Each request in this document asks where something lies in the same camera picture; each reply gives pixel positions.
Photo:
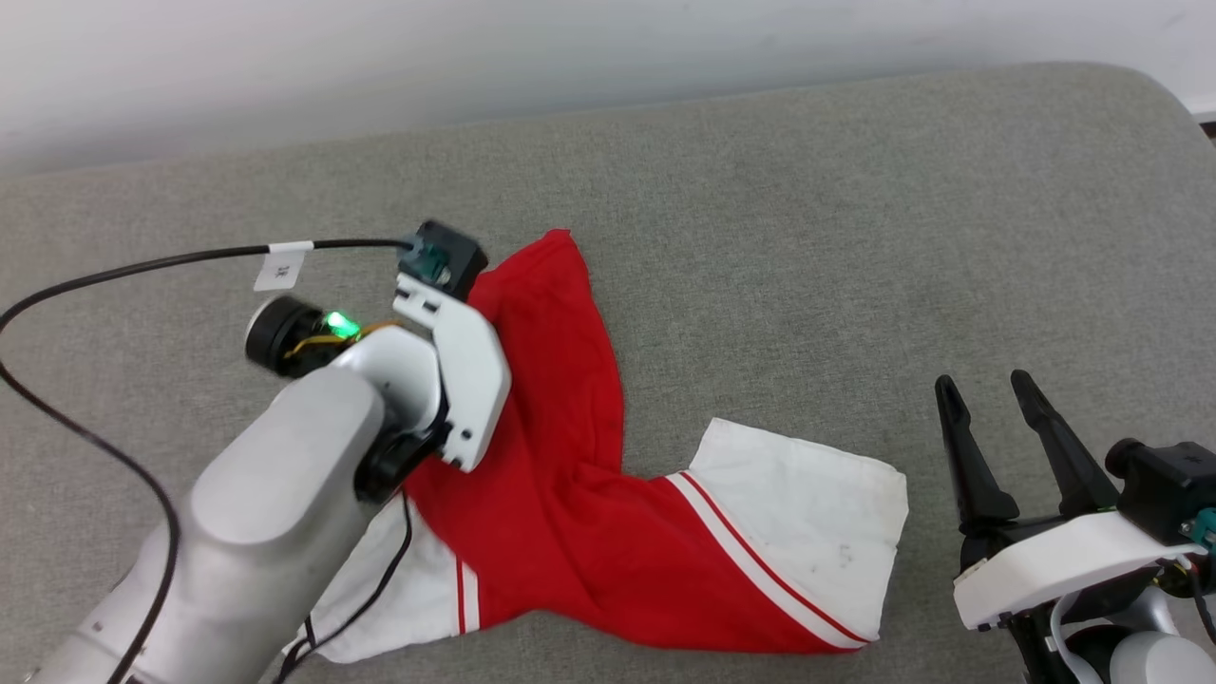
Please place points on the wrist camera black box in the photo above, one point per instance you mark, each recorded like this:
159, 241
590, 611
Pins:
1164, 484
461, 256

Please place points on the grey fabric sofa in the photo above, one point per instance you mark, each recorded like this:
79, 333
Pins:
807, 237

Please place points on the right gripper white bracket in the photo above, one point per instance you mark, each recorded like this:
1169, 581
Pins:
1054, 565

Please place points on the red and white jersey shirt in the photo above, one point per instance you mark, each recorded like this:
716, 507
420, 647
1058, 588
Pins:
570, 494

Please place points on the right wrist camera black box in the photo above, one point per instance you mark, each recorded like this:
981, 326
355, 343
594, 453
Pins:
1164, 484

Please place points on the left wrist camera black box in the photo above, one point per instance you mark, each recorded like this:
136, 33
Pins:
461, 256

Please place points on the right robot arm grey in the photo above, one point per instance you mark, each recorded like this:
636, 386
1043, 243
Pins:
1168, 665

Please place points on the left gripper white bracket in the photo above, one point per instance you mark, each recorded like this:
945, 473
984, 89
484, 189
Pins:
470, 380

